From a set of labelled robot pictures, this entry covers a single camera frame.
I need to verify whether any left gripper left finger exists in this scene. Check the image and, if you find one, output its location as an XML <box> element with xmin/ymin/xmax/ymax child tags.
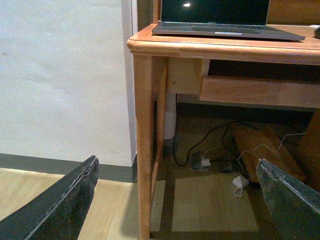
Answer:
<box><xmin>0</xmin><ymin>155</ymin><xmax>99</xmax><ymax>240</ymax></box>

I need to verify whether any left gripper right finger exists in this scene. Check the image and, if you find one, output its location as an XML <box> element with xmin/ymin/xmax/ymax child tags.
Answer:
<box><xmin>256</xmin><ymin>158</ymin><xmax>320</xmax><ymax>240</ymax></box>

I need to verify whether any dark grey computer mouse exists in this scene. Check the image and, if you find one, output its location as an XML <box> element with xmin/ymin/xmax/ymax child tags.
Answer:
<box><xmin>314</xmin><ymin>26</ymin><xmax>320</xmax><ymax>39</ymax></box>

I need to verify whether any white power adapter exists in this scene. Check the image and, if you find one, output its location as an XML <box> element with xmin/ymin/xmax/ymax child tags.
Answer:
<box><xmin>232</xmin><ymin>175</ymin><xmax>249</xmax><ymax>198</ymax></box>

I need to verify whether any grey power strip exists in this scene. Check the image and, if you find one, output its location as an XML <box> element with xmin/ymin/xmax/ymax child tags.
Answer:
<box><xmin>190</xmin><ymin>151</ymin><xmax>235</xmax><ymax>173</ymax></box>

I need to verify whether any pull-out keyboard tray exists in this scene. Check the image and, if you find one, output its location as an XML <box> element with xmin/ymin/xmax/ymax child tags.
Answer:
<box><xmin>199</xmin><ymin>60</ymin><xmax>320</xmax><ymax>109</ymax></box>

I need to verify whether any wooden desk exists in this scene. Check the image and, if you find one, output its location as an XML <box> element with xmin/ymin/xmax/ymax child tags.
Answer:
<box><xmin>127</xmin><ymin>0</ymin><xmax>320</xmax><ymax>240</ymax></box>

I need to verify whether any grey laptop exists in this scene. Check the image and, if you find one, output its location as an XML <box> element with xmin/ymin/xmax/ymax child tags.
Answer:
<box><xmin>152</xmin><ymin>0</ymin><xmax>305</xmax><ymax>41</ymax></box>

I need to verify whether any white thin cable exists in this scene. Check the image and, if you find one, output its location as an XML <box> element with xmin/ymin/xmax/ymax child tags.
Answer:
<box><xmin>202</xmin><ymin>132</ymin><xmax>306</xmax><ymax>179</ymax></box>

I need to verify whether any black floor cable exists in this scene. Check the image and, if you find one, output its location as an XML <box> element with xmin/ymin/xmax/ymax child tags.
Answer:
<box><xmin>172</xmin><ymin>120</ymin><xmax>303</xmax><ymax>167</ymax></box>

